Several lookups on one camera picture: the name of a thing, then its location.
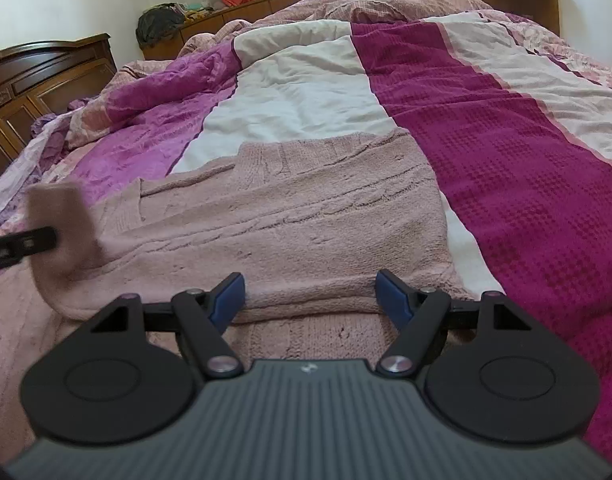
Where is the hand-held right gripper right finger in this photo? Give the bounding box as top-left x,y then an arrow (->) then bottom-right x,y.
375,269 -> 532,377

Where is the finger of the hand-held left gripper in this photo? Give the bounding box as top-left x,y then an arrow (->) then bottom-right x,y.
0,226 -> 60,274

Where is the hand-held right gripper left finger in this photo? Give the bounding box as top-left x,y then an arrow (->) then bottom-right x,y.
88,272 -> 247,379

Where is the pink knit sweater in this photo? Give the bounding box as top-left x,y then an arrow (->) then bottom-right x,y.
0,130 -> 491,401

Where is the lilac floral pillow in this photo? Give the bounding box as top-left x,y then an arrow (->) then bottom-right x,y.
0,110 -> 78,233

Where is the dark wooden headboard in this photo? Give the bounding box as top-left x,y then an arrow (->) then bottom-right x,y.
0,33 -> 118,187

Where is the magenta and white floral quilt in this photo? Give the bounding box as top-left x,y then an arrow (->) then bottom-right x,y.
0,10 -> 612,461

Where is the dark bag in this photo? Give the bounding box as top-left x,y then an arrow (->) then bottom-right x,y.
135,3 -> 186,47

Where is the wooden bedside cabinet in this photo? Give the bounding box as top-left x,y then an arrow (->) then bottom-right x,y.
141,0 -> 560,61

